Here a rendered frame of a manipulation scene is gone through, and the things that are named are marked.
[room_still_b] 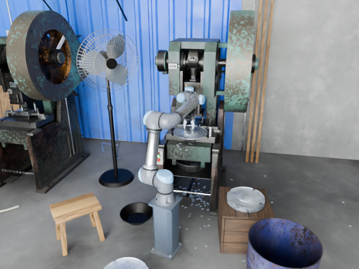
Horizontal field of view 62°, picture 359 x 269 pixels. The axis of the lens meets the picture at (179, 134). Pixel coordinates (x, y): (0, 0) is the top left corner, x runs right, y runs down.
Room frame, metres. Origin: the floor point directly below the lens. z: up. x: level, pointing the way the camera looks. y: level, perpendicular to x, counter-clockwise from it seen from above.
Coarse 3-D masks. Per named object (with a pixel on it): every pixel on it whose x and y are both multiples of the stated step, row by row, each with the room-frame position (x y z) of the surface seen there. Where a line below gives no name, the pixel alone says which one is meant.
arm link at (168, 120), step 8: (192, 96) 2.24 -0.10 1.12; (200, 96) 2.22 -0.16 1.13; (184, 104) 2.10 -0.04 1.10; (192, 104) 2.12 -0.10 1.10; (200, 104) 2.21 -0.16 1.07; (176, 112) 1.96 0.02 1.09; (184, 112) 2.01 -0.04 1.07; (160, 120) 1.90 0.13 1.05; (168, 120) 1.89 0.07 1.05; (176, 120) 1.91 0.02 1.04; (168, 128) 1.90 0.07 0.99
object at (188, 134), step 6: (180, 126) 2.46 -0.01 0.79; (186, 126) 2.46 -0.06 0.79; (174, 132) 2.34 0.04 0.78; (180, 132) 2.34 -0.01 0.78; (186, 132) 2.33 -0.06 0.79; (192, 132) 2.33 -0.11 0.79; (198, 132) 2.34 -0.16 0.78; (204, 132) 2.34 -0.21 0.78; (186, 138) 2.23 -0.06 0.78; (192, 138) 2.23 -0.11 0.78; (198, 138) 2.22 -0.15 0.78
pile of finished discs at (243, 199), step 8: (232, 192) 2.04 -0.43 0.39; (240, 192) 2.04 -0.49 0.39; (248, 192) 2.04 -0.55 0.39; (256, 192) 2.04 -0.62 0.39; (232, 200) 1.93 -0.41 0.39; (240, 200) 1.93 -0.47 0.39; (248, 200) 1.92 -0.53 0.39; (256, 200) 1.93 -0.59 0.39; (264, 200) 1.92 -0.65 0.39; (240, 208) 1.84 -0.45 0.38; (248, 208) 1.83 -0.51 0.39; (256, 208) 1.83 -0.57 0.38
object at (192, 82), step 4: (188, 80) 2.61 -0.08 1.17; (192, 80) 2.57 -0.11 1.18; (196, 80) 2.57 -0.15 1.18; (184, 84) 2.54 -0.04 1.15; (188, 84) 2.53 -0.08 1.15; (192, 84) 2.53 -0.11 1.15; (196, 84) 2.52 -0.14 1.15; (184, 88) 2.54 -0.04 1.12; (196, 88) 2.52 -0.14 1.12; (196, 92) 2.52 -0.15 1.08; (196, 108) 2.49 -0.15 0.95; (200, 108) 2.55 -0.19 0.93; (196, 112) 2.49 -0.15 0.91; (200, 112) 2.55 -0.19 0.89
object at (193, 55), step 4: (192, 52) 2.55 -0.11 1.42; (196, 52) 2.54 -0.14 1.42; (188, 56) 2.55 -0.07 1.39; (192, 56) 2.53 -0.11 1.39; (196, 56) 2.53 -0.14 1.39; (188, 60) 2.54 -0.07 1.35; (192, 60) 2.51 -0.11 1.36; (196, 60) 2.53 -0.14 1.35; (188, 64) 2.55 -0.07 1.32; (192, 64) 2.53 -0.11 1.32; (196, 64) 2.53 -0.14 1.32; (188, 68) 2.57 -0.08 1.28; (192, 68) 2.55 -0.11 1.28; (196, 68) 2.55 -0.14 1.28; (200, 68) 2.59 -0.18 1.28; (188, 72) 2.58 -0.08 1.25; (192, 72) 2.56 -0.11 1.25; (196, 72) 2.56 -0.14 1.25; (192, 76) 2.58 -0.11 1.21; (196, 76) 2.59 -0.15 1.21
